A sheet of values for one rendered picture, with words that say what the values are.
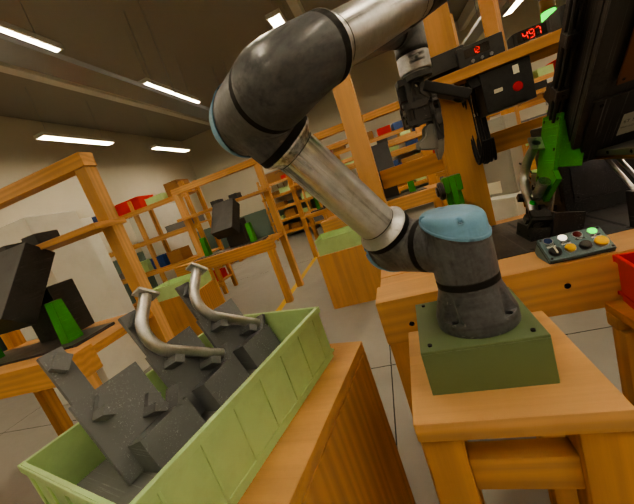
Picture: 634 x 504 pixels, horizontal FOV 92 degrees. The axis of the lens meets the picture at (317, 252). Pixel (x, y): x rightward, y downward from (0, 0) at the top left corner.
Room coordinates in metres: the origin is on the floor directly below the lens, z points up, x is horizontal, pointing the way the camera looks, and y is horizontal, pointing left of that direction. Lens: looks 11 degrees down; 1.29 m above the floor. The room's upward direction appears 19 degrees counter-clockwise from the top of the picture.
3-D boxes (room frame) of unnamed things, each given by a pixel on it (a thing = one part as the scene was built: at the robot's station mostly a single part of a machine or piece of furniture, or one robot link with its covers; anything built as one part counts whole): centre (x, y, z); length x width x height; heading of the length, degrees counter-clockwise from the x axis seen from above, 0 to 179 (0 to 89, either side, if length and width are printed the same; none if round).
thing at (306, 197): (10.95, -0.27, 1.11); 3.01 x 0.54 x 2.23; 75
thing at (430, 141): (0.79, -0.36, 1.31); 0.06 x 0.03 x 0.09; 80
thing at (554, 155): (0.98, -0.85, 1.17); 0.13 x 0.12 x 0.20; 73
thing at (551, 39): (1.27, -1.01, 1.52); 0.90 x 0.25 x 0.04; 73
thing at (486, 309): (0.57, -0.26, 0.99); 0.15 x 0.15 x 0.10
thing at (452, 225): (0.58, -0.26, 1.11); 0.13 x 0.12 x 0.14; 32
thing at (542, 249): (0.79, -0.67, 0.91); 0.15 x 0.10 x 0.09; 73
